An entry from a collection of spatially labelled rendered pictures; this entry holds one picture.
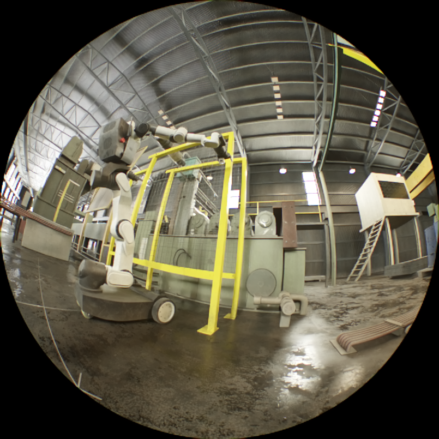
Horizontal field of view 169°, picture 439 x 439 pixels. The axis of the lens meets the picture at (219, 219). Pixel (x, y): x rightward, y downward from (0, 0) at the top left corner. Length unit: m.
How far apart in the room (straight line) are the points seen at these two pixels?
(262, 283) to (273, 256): 0.35
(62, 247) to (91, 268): 2.13
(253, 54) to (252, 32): 1.61
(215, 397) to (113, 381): 0.33
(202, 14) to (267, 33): 3.74
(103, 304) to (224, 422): 0.80
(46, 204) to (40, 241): 1.01
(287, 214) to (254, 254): 0.63
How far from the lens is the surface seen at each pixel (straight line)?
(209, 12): 11.08
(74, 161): 4.16
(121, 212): 1.10
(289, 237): 1.76
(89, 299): 0.97
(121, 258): 1.11
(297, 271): 1.83
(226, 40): 10.83
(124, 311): 1.00
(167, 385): 0.64
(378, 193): 8.82
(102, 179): 1.08
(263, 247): 1.84
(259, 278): 1.77
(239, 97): 11.20
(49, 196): 3.89
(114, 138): 1.14
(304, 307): 1.75
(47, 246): 3.09
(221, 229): 1.07
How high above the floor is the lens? 0.46
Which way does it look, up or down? 19 degrees up
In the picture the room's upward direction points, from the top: 6 degrees clockwise
